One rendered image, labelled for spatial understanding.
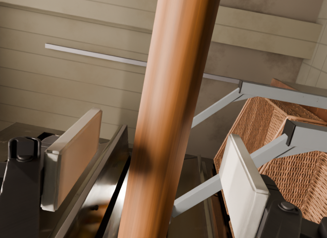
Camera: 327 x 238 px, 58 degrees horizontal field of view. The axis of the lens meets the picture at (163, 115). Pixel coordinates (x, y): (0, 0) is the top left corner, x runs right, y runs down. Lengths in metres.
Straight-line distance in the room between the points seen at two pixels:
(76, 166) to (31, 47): 3.14
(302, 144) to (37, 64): 2.94
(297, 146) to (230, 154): 0.44
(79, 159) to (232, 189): 0.08
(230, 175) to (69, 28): 2.98
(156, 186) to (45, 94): 3.20
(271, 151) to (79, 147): 0.49
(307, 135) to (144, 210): 0.47
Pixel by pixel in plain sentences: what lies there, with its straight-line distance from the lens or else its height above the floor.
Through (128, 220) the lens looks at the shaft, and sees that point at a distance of 0.18.
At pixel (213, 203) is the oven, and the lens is 1.44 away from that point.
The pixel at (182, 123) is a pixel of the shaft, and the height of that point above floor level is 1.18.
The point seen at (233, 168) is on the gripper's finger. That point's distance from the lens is 0.17.
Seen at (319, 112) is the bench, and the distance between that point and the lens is 1.34.
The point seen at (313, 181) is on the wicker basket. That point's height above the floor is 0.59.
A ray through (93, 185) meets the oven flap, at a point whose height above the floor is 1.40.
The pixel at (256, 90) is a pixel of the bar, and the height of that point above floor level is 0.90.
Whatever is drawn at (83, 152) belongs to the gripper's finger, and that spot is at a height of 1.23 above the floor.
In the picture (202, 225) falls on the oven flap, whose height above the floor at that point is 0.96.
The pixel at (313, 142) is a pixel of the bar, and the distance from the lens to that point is 0.62.
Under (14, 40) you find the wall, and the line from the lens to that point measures 3.36.
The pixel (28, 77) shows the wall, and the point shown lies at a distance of 3.37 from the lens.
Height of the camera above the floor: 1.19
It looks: level
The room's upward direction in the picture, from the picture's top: 79 degrees counter-clockwise
